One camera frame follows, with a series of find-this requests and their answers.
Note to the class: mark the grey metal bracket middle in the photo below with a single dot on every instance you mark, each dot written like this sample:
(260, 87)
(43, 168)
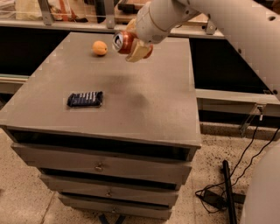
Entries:
(110, 13)

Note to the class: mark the orange fruit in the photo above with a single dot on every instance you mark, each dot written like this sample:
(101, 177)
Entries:
(99, 48)

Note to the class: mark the grey drawer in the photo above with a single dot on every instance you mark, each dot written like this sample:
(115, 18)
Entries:
(116, 207)
(102, 163)
(108, 190)

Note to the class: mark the grey metal bracket right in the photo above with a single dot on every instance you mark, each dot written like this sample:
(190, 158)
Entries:
(210, 27)

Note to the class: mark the dark flat box on shelf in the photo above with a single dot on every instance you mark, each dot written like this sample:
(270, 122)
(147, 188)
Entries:
(129, 8)

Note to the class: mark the grey drawer cabinet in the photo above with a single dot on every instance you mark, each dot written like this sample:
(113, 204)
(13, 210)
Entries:
(149, 108)

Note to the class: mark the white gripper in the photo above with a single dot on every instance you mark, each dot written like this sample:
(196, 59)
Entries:
(149, 27)

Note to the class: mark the black metal floor stand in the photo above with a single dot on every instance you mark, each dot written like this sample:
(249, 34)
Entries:
(231, 197)

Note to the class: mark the dark blue snack bag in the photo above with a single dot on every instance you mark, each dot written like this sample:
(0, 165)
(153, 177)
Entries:
(84, 100)

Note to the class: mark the middle grey drawer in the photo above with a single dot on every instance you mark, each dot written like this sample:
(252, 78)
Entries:
(108, 190)

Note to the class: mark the grey metal bracket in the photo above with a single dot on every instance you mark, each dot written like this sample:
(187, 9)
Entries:
(110, 13)
(210, 27)
(46, 12)

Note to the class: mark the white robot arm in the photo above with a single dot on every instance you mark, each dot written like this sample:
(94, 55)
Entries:
(254, 32)

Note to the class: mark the grey metal bracket left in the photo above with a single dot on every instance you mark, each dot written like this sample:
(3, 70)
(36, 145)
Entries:
(46, 12)

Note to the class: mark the red coke can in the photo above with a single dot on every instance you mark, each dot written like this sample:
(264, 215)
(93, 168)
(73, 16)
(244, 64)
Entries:
(122, 42)

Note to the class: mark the black power adapter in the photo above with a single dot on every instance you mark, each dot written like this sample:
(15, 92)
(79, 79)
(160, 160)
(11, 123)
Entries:
(214, 200)

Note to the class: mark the bottom grey drawer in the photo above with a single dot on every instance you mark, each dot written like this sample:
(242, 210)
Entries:
(116, 207)

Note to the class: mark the top grey drawer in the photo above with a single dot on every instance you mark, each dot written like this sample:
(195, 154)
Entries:
(102, 163)

